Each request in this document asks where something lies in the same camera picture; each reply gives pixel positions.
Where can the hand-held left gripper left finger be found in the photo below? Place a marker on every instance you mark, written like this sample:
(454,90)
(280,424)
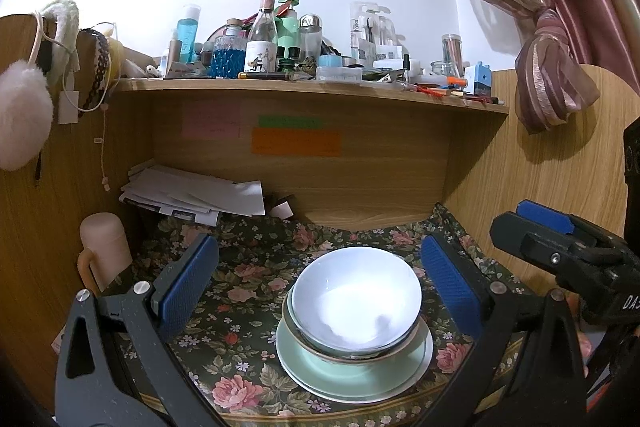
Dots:
(192,282)

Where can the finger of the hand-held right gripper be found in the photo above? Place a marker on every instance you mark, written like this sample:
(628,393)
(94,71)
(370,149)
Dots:
(545,217)
(535,242)

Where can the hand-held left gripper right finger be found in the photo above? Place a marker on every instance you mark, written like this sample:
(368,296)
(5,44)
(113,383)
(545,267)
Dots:
(450,292)

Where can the white plate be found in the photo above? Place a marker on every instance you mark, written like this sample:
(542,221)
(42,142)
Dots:
(429,349)

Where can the white spotted bowl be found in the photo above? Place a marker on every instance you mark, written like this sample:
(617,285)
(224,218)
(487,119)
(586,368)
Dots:
(350,292)

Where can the pink bowl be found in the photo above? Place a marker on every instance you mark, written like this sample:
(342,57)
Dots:
(287,314)

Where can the mint green bowl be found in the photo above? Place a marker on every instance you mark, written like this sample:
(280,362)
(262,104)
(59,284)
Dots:
(312,341)

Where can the mint green plate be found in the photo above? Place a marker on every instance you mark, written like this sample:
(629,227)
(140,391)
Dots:
(340,377)

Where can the dark floral tablecloth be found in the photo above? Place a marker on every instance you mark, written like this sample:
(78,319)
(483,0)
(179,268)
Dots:
(240,307)

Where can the stack of white papers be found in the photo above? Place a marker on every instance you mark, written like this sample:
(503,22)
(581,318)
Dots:
(200,194)

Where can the pale pink mug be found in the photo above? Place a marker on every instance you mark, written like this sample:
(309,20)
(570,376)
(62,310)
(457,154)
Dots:
(102,242)

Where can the blue pencil sharpener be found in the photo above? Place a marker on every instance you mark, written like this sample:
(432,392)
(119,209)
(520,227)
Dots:
(478,79)

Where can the orange marker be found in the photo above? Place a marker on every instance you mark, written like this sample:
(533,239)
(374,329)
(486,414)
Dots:
(457,82)

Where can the pink sticky note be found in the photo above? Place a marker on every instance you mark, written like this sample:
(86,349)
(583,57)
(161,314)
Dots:
(210,121)

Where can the orange sticky note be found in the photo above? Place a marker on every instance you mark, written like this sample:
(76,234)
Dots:
(295,142)

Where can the glass jar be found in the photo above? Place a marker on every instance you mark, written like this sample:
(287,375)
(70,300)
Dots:
(442,69)

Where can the pink striped curtain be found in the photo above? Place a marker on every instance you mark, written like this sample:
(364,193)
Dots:
(540,32)

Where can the green sticky note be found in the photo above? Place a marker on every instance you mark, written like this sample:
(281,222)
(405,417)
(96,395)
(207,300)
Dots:
(290,122)

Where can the clear tube of sticks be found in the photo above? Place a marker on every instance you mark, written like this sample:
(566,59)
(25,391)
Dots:
(452,49)

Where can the black nail polish bottle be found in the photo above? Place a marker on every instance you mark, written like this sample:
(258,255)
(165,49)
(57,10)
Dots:
(406,62)

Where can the white printed tube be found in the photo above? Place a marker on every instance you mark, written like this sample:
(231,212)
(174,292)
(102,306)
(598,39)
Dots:
(185,71)

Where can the brown marker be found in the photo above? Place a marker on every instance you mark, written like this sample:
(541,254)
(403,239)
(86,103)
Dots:
(262,76)

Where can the white box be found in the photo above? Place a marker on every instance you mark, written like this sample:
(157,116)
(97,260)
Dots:
(387,63)

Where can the jar with blue crochet cover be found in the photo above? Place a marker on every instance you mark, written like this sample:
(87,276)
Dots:
(227,62)

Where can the small brown bottle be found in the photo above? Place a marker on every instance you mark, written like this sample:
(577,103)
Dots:
(173,54)

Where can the glass bottle with illustrated label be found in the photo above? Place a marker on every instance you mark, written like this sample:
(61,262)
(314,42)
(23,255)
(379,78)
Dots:
(261,54)

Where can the white fluffy earmuffs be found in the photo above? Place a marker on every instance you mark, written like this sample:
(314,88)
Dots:
(20,117)

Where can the yellow plush item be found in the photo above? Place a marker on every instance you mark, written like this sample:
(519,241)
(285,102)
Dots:
(116,54)

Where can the brown patterned headband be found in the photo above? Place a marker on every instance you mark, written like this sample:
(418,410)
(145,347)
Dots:
(102,57)

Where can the clear plastic box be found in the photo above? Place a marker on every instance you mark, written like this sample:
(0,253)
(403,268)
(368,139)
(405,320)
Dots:
(338,74)

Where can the blue liquid bottle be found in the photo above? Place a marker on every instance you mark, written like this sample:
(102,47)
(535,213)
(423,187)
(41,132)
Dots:
(189,37)

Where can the toothbrush blister pack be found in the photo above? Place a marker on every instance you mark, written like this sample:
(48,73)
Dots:
(370,32)

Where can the light blue jar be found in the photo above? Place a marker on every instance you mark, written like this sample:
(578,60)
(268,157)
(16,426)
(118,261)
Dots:
(330,61)

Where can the green pump bottle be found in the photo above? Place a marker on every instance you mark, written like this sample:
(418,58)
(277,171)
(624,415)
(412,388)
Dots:
(288,32)

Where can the clear bottle with silver cap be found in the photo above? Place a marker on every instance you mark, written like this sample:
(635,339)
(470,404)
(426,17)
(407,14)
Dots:
(310,39)

